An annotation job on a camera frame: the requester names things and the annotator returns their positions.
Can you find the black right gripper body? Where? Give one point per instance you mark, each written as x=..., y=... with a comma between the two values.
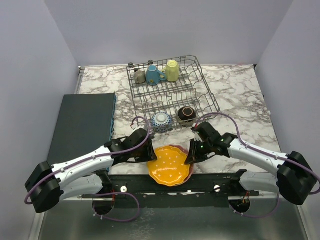
x=205, y=148

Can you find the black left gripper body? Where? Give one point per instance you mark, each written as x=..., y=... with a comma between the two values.
x=141, y=155

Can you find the pink plate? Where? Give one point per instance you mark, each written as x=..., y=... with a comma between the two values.
x=191, y=167

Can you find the orange polka dot plate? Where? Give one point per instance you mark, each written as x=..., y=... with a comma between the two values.
x=169, y=168

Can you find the orange blue patterned bowl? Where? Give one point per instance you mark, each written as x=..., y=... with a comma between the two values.
x=161, y=122

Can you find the dark brown bowl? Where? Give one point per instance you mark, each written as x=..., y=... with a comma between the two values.
x=186, y=116

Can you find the grey wire dish rack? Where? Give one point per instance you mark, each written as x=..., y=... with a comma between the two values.
x=191, y=90

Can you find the small grey cup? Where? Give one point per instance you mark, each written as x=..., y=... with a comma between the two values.
x=139, y=76

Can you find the blue mug white inside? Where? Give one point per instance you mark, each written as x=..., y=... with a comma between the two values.
x=154, y=76

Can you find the pale yellow mug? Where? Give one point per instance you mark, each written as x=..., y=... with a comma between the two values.
x=172, y=71

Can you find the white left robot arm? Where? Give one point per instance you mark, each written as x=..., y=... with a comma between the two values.
x=49, y=184

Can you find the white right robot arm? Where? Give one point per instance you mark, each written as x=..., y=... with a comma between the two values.
x=286, y=174

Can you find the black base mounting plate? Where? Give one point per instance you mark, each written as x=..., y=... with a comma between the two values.
x=201, y=190

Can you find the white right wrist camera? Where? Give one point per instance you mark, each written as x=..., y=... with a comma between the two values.
x=196, y=138

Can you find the dark network switch box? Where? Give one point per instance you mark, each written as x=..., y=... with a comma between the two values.
x=85, y=123

